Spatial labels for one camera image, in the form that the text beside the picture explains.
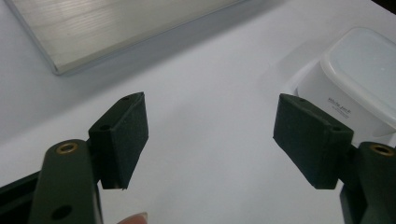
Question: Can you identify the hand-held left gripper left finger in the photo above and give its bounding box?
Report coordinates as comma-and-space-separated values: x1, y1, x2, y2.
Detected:
88, 91, 150, 191

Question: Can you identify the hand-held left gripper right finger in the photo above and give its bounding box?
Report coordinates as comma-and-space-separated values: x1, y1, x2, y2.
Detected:
272, 92, 355, 191

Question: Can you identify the clear lidded plastic container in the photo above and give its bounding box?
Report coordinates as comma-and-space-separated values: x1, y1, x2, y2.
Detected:
284, 26, 396, 147

